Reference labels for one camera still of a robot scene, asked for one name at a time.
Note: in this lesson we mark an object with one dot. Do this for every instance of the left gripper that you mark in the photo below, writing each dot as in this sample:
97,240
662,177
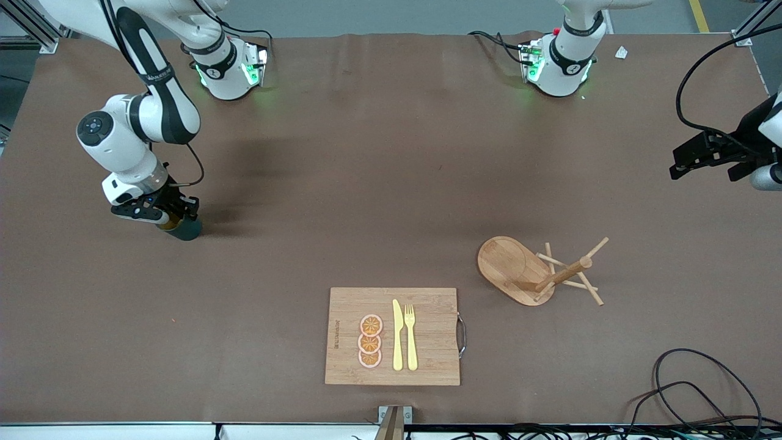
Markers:
746,129

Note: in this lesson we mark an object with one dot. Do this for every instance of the wooden mug rack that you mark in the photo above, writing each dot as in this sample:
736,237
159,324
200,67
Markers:
510,266

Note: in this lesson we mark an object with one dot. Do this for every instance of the aluminium frame profile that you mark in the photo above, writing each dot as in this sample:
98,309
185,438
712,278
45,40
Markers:
754,21
30,27

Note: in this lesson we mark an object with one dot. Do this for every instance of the toy orange slice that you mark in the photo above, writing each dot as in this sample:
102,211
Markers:
369,344
371,325
369,359

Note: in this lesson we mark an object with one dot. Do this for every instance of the metal bracket with wooden post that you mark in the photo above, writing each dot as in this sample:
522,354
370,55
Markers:
394,421

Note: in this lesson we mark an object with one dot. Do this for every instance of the dark teal cup yellow inside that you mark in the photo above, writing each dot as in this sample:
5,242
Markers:
186,231

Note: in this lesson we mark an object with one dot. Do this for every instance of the yellow plastic fork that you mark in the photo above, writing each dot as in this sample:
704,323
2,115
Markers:
411,348

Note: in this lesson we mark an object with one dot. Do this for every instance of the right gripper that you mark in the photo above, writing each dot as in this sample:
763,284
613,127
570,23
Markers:
173,200

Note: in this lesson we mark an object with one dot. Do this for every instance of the yellow plastic knife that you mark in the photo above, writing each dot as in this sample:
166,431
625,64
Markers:
398,342

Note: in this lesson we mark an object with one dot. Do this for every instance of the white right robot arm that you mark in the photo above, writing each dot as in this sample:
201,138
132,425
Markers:
165,104

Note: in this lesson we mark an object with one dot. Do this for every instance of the brown table cover mat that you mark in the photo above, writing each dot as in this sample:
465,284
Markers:
336,214

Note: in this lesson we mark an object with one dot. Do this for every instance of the white table edge rail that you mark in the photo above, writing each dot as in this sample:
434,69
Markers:
122,431

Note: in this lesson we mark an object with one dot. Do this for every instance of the small white paper scrap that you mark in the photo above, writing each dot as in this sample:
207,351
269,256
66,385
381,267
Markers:
621,52

